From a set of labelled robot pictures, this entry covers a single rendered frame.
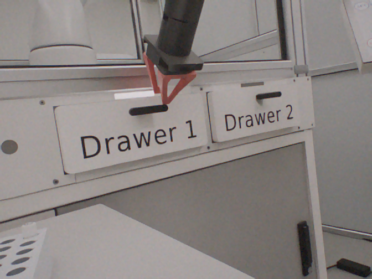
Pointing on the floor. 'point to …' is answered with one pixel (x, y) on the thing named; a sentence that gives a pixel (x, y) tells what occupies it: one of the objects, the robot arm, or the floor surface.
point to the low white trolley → (122, 249)
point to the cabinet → (212, 205)
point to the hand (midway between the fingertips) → (162, 94)
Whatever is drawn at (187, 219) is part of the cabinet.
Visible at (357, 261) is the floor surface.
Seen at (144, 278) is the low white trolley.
